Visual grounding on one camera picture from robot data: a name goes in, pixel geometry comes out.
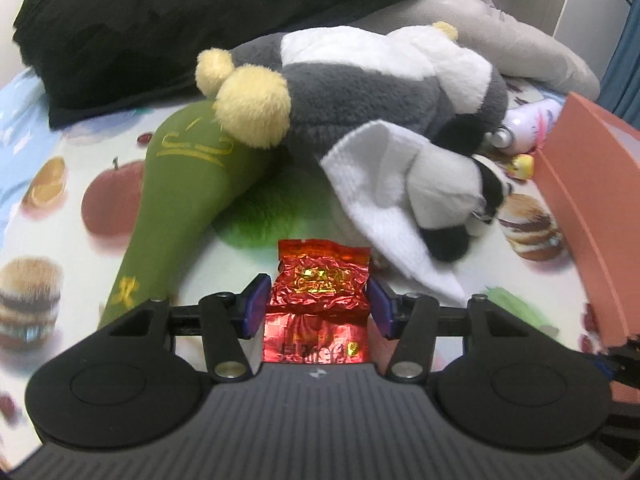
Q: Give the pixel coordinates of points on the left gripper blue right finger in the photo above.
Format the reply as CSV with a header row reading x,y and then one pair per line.
x,y
412,321

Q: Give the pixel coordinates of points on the white spray bottle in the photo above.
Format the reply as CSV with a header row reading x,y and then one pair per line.
x,y
525,127

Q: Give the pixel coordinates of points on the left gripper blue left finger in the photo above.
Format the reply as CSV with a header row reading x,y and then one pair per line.
x,y
225,319

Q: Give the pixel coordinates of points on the pink cardboard box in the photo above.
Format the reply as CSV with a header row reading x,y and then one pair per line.
x,y
588,172

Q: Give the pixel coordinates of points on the grey quilted blanket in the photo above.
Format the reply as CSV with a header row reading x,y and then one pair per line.
x,y
515,48

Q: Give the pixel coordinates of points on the black garment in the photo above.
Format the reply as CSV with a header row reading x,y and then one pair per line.
x,y
97,57

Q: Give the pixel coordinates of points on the blue curtain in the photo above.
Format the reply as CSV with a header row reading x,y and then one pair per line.
x,y
620,86

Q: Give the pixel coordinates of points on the green massage stick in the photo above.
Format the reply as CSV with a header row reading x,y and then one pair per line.
x,y
193,171

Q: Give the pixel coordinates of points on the white knitted cloth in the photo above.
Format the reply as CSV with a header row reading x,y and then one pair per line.
x,y
368,170

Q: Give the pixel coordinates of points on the small yellow chick toy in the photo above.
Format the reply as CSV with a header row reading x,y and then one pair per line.
x,y
521,167

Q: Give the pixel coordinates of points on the grey white penguin plush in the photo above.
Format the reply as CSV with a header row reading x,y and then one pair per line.
x,y
305,90

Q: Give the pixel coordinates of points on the red foil snack packet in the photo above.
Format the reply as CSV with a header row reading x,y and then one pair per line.
x,y
318,311

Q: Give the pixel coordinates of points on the small panda plush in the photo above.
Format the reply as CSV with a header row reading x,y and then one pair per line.
x,y
455,193

